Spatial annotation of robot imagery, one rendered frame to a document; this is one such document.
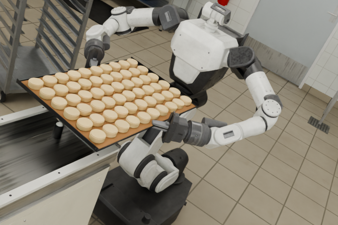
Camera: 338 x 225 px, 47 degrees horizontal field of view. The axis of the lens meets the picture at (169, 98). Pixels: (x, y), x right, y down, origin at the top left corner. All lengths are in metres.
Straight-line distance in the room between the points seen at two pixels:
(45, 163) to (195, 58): 0.81
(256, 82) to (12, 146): 0.97
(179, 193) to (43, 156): 1.29
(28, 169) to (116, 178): 1.14
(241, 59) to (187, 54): 0.25
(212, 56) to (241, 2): 3.97
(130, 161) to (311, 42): 4.00
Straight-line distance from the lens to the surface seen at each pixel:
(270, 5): 5.60
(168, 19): 1.89
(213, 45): 1.73
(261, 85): 1.67
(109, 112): 1.34
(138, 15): 1.99
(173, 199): 2.43
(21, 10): 2.65
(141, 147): 1.94
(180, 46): 1.81
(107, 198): 2.23
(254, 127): 1.55
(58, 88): 1.39
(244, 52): 1.73
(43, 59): 3.42
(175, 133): 1.41
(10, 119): 1.40
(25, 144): 1.41
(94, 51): 1.66
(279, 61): 5.67
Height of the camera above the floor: 1.74
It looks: 27 degrees down
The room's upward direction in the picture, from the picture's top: 23 degrees clockwise
